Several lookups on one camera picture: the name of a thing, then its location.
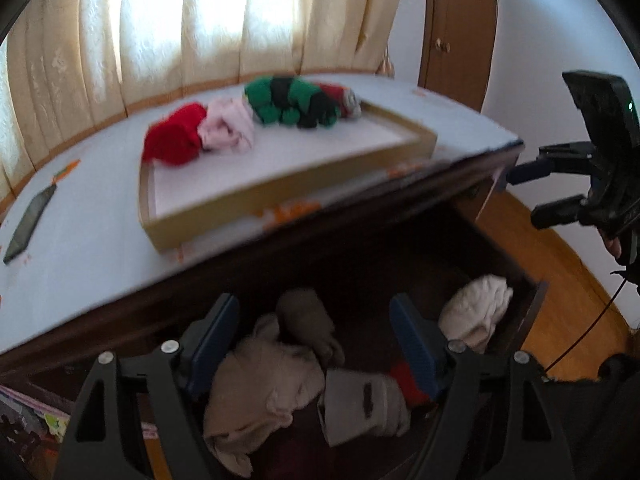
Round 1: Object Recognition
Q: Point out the white orange printed table cover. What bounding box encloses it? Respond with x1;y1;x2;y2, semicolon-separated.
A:
0;72;524;357

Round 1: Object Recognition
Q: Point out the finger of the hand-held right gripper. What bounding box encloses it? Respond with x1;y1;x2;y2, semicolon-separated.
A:
505;142;596;186
530;195;601;232

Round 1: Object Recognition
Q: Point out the person's right hand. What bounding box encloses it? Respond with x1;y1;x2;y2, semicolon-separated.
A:
602;232;626;263

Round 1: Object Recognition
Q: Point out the black smartphone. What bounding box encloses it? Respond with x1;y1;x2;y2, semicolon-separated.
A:
2;185;58;265

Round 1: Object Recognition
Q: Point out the wooden drawer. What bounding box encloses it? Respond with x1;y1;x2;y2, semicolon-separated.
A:
165;200;549;480

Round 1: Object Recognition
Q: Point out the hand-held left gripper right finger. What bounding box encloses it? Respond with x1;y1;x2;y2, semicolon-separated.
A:
389;292;576;480

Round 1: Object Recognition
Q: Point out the cream patterned curtain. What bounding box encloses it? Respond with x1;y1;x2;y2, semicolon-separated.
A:
0;0;412;208

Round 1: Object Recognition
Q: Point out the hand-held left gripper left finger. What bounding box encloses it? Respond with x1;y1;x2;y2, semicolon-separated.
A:
60;292;241;480

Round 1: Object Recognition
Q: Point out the bright red underwear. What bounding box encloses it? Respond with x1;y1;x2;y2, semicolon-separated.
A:
141;102;208;168

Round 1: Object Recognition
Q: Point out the small red underwear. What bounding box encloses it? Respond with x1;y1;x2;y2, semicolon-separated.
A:
390;360;432;408

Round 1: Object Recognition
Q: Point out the pink striped bag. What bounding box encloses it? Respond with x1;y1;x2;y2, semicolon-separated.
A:
0;384;73;443

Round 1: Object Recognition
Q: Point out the red underwear with white trim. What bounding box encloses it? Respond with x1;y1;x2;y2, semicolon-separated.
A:
320;82;363;121

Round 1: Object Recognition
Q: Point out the large beige underwear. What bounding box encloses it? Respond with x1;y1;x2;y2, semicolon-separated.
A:
202;312;327;478

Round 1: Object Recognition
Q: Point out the person's dark clothing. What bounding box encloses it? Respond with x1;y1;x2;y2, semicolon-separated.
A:
545;352;640;480

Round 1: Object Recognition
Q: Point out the shallow cardboard box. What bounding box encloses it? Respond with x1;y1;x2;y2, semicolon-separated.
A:
137;80;438;253

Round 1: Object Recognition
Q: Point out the brown wooden door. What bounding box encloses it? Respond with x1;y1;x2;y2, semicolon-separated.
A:
417;0;499;113

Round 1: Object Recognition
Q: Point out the pink underwear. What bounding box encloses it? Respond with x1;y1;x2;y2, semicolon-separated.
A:
197;97;257;154

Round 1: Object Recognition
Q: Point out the black cable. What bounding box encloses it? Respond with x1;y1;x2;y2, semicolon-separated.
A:
544;265;632;377

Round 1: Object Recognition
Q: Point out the cream white underwear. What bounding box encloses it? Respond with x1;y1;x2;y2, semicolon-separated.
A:
439;275;515;356

